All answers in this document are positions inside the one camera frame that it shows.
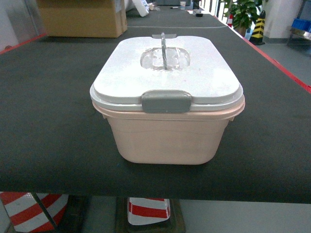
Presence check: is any white box lid grey latch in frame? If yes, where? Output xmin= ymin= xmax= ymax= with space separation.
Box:
xmin=90 ymin=36 xmax=244 ymax=112

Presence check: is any pink plastic storage box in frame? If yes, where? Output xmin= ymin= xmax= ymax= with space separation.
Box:
xmin=94 ymin=99 xmax=245 ymax=165

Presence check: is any cardboard box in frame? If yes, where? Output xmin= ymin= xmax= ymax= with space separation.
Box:
xmin=36 ymin=0 xmax=127 ymax=38

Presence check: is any blue bin far right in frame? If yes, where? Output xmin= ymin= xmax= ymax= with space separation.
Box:
xmin=291 ymin=18 xmax=311 ymax=32

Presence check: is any black table mat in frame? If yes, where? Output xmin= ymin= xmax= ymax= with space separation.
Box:
xmin=0 ymin=8 xmax=311 ymax=203

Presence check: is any green potted plant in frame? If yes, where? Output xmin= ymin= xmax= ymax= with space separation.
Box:
xmin=222 ymin=0 xmax=262 ymax=37

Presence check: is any yellow black striped bollard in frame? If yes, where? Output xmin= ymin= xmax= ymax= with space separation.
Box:
xmin=249 ymin=10 xmax=266 ymax=46

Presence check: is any red white traffic cone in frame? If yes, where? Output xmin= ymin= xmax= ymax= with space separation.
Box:
xmin=115 ymin=197 xmax=186 ymax=233
xmin=0 ymin=191 xmax=69 ymax=233

